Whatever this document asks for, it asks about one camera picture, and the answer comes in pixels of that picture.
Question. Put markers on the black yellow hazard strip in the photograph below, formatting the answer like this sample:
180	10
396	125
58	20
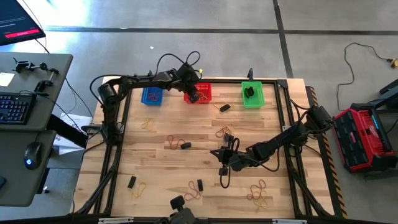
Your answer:
334	177

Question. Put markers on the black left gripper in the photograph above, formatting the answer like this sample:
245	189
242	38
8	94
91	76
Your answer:
191	85

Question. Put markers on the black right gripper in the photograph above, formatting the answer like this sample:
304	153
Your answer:
238	160

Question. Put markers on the black aluminium table frame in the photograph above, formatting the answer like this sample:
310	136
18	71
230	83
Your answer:
224	80

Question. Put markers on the black desk clamp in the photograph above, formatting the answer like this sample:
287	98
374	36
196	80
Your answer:
21	65
43	83

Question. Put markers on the green plastic basket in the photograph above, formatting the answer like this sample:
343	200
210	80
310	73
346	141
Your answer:
258	102

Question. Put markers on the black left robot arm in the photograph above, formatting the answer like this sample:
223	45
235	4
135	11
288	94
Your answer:
109	115

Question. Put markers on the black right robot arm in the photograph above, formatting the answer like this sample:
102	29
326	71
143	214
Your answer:
280	140

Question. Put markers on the black metal stand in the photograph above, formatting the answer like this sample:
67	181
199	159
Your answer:
388	90

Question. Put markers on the white sticky note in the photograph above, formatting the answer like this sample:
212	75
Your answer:
6	79

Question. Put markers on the black clip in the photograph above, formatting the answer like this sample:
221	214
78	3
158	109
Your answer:
132	182
200	185

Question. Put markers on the black computer monitor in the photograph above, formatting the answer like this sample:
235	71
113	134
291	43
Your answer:
15	21

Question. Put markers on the blue plastic basket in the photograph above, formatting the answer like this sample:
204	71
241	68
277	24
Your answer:
144	102

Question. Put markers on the grey desk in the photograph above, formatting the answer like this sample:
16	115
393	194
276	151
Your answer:
18	174

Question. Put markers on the red black tool case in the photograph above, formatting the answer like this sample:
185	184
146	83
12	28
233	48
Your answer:
360	146

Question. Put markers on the backlit black keyboard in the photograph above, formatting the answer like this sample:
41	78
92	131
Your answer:
15	109

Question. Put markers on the black frame clamp post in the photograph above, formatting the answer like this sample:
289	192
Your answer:
250	74

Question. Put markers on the black computer mouse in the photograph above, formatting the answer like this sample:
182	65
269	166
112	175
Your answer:
32	155

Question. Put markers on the red plastic basket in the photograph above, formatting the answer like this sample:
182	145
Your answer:
207	85

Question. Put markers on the white paper sheet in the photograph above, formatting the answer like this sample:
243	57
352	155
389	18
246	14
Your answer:
74	119

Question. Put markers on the white metal bracket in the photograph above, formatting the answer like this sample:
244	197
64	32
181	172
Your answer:
289	221
115	220

